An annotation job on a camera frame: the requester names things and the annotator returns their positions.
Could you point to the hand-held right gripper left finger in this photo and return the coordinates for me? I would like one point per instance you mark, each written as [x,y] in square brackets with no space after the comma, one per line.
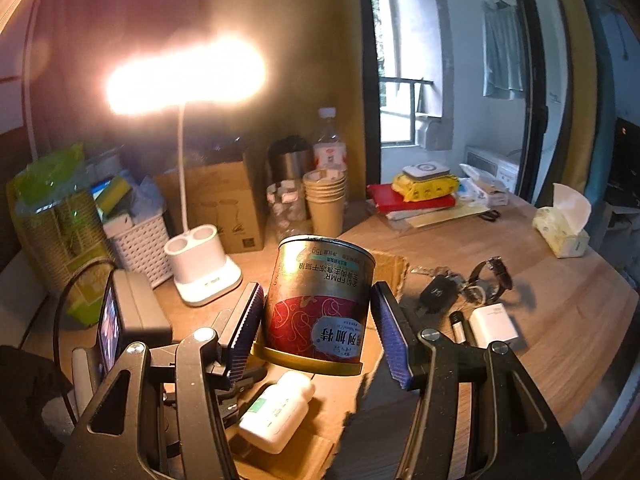
[244,332]

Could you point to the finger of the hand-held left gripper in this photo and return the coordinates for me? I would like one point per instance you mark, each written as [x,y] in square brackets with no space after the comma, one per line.
[227,410]
[246,377]

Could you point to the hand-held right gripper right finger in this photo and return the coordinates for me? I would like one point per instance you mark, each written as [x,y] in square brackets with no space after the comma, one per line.
[395,340]

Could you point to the white pill bottle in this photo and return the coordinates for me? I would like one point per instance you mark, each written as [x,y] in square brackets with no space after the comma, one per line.
[275,412]

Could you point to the small black flashlight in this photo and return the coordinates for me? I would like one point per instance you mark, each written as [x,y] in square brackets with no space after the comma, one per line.
[461,327]

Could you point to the black car key with keyring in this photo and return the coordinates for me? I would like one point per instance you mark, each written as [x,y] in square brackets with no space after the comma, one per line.
[440,290]

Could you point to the gold and red tin can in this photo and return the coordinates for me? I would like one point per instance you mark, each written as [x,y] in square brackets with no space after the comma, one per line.
[315,300]

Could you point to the brown cardboard box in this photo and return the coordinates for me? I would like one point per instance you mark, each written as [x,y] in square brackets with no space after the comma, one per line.
[331,401]

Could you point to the white charger adapter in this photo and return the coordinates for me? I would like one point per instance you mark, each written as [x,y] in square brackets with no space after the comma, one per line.
[495,322]

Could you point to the white perforated plastic basket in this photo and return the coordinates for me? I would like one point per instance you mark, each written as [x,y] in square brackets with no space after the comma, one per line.
[140,252]

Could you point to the white desk lamp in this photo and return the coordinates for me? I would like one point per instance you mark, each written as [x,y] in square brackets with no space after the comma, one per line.
[200,280]

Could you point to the green packaged box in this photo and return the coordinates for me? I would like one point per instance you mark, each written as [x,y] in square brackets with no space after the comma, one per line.
[55,230]

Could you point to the yellow and green sponge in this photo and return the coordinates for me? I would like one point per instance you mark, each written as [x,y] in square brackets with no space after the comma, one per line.
[114,194]

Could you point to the clear plastic tray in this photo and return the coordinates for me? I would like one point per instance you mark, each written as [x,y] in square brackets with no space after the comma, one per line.
[400,220]

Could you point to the clear jar of sachets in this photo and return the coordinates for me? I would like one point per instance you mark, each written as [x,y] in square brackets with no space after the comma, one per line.
[285,207]

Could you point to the brown printed carton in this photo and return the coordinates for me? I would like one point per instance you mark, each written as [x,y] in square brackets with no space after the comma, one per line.
[225,200]

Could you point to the yellowish paper envelope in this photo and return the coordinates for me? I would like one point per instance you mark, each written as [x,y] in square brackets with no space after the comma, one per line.
[450,217]

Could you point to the red book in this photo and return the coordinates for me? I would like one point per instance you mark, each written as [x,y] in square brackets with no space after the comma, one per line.
[400,199]

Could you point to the stack of brown paper cups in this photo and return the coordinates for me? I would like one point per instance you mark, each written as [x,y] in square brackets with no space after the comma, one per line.
[325,210]

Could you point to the black scissors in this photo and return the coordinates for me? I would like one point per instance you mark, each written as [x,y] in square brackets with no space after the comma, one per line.
[489,216]

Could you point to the yellow wet wipes pack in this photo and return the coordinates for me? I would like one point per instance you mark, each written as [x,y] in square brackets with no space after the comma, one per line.
[425,186]

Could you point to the white and grey flat device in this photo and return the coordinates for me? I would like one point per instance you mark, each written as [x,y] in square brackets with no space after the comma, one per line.
[426,170]

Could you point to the white plastic packets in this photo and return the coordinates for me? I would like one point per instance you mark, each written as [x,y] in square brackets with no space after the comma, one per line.
[480,185]

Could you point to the stainless steel thermos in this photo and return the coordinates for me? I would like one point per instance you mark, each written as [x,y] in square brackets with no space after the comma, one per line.
[287,160]

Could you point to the white microwave oven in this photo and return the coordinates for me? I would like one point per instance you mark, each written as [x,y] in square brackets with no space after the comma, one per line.
[492,165]

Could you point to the pale yellow tissue pack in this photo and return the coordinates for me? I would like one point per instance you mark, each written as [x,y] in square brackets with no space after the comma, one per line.
[562,230]

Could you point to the clear water bottle red label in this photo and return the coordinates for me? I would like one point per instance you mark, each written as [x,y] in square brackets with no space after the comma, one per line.
[329,147]

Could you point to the black monitor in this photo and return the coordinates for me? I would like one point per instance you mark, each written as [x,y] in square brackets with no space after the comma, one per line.
[627,150]

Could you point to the hanging pale cloth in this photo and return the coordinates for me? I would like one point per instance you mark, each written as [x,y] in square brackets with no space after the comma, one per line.
[502,50]

